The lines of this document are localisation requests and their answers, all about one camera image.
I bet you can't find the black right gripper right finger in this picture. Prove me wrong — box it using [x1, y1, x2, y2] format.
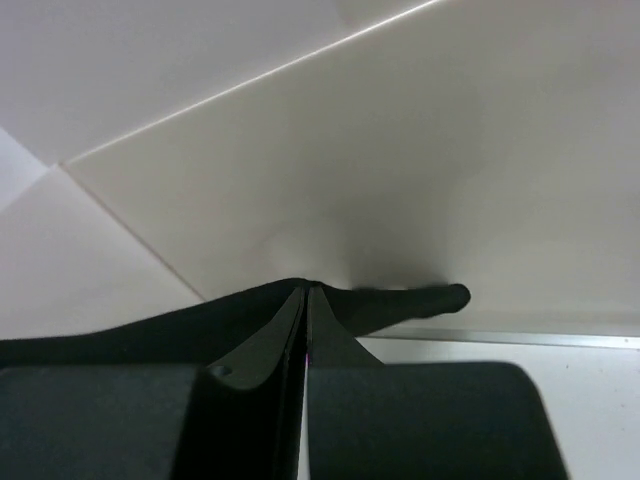
[306, 287, 383, 479]

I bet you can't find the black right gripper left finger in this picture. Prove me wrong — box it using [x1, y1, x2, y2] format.
[198, 284, 305, 479]

